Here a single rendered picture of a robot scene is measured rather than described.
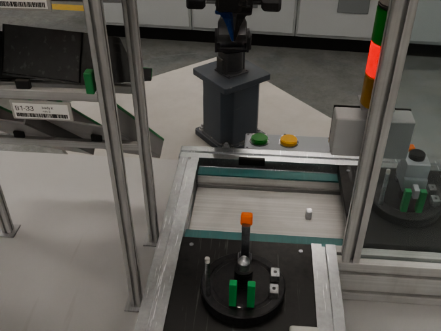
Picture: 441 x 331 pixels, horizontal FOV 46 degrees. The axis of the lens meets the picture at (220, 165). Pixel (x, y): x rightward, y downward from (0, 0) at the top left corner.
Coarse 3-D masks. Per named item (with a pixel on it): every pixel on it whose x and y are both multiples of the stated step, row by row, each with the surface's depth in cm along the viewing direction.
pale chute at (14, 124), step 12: (0, 108) 102; (0, 120) 90; (12, 120) 106; (24, 120) 89; (36, 120) 92; (12, 132) 102; (24, 132) 99; (36, 132) 96; (48, 132) 96; (60, 132) 101
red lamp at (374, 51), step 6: (372, 42) 73; (372, 48) 73; (378, 48) 72; (372, 54) 74; (378, 54) 73; (372, 60) 74; (366, 66) 76; (372, 66) 74; (366, 72) 76; (372, 72) 75
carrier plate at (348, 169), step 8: (344, 168) 115; (352, 168) 115; (344, 176) 112; (352, 176) 112; (344, 184) 110; (352, 184) 110; (344, 192) 108; (344, 200) 106; (344, 208) 105; (344, 216) 104
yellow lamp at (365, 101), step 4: (364, 76) 77; (368, 76) 76; (364, 80) 77; (368, 80) 76; (372, 80) 75; (364, 84) 77; (368, 84) 76; (372, 84) 76; (364, 88) 77; (368, 88) 76; (372, 88) 76; (364, 92) 77; (368, 92) 77; (364, 96) 78; (368, 96) 77; (360, 100) 79; (364, 100) 78; (368, 100) 77; (364, 104) 78; (368, 104) 78; (368, 108) 78
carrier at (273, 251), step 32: (192, 256) 93; (224, 256) 91; (256, 256) 91; (288, 256) 93; (192, 288) 87; (224, 288) 85; (256, 288) 85; (288, 288) 87; (192, 320) 82; (224, 320) 82; (256, 320) 81; (288, 320) 82
